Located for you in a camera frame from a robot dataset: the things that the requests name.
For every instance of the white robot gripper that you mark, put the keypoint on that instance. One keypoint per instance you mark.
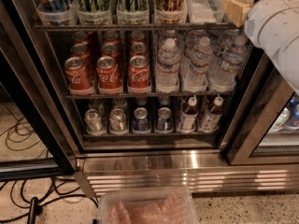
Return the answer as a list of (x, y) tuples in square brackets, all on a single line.
[(267, 20)]

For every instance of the white empty shelf tray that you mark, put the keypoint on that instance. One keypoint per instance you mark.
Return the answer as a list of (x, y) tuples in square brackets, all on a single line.
[(204, 11)]

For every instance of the orange gold can middle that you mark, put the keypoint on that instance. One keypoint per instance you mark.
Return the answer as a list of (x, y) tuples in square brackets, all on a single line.
[(169, 11)]

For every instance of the green can right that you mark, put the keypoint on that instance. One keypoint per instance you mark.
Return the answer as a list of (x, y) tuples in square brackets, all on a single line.
[(133, 11)]

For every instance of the green can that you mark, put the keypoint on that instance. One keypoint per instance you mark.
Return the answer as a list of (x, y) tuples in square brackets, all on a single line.
[(94, 11), (133, 11)]

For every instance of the fridge glass door right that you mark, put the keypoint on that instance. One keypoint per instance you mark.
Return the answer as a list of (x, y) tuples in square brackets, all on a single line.
[(260, 96)]

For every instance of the fridge glass door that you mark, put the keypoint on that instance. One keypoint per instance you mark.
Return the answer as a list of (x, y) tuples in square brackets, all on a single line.
[(260, 96), (35, 84)]

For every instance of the red cola can middle right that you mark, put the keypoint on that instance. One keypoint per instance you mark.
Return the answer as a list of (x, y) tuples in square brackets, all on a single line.
[(139, 49)]

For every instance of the red cola can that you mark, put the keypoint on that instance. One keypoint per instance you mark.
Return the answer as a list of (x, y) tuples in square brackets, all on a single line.
[(111, 50), (82, 51), (78, 75), (139, 49), (138, 75), (109, 78)]

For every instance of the red cola can front right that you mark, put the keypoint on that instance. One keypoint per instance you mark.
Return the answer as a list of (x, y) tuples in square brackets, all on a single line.
[(138, 75)]

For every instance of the blue can front right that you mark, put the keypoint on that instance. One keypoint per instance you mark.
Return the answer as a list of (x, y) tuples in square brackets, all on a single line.
[(164, 121)]

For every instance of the red cola can middle centre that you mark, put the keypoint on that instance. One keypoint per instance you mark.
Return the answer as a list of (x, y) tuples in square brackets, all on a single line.
[(111, 50)]

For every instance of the green can left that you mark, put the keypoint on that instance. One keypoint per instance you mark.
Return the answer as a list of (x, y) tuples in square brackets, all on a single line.
[(94, 11)]

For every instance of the red cola can front middle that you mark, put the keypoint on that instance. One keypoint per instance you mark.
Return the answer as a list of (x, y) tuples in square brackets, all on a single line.
[(109, 78)]

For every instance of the blue can front left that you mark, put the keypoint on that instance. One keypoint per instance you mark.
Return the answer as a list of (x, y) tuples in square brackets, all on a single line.
[(141, 122)]

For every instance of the steel fridge base grille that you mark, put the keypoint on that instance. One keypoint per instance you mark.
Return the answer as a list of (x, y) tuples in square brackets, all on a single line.
[(201, 171)]

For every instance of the silver can front right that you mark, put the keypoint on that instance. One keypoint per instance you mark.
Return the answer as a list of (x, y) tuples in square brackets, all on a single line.
[(118, 121)]

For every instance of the silver can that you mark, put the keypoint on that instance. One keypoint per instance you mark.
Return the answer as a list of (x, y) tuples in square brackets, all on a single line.
[(118, 121), (94, 122)]

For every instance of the red cola can middle left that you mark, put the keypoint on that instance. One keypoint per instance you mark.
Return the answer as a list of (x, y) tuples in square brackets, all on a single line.
[(82, 51)]

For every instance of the red cola can front left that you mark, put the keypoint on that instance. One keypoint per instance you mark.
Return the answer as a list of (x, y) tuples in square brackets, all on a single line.
[(78, 75)]

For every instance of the blue red can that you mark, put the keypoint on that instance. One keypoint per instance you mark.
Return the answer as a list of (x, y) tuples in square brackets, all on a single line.
[(57, 12)]

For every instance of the silver can front left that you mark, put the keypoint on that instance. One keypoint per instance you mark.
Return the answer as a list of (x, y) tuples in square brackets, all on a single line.
[(94, 122)]

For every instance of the fridge glass door left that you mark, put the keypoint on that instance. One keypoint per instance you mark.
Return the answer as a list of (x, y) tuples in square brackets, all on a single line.
[(35, 84)]

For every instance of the water bottle front right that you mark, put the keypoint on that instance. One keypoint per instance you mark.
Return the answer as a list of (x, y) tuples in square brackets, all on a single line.
[(224, 73)]

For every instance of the water bottle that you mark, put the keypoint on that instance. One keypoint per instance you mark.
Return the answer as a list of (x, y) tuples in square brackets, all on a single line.
[(166, 70), (224, 73), (197, 58)]

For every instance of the water bottle front middle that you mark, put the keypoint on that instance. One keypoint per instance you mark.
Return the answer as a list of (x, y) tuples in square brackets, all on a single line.
[(197, 58)]

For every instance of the water bottle front left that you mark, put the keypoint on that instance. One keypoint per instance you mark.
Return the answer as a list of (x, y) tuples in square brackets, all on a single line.
[(166, 70)]

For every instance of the tea bottle right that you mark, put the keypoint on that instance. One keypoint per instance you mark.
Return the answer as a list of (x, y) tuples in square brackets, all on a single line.
[(211, 115)]

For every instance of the tea bottle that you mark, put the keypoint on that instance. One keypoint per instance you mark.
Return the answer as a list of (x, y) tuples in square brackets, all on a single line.
[(187, 115), (211, 115)]

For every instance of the tea bottle left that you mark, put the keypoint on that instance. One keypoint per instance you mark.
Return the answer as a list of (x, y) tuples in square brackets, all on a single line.
[(187, 115)]

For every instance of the clear plastic bin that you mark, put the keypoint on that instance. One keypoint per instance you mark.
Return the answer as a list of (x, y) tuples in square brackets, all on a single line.
[(159, 205)]

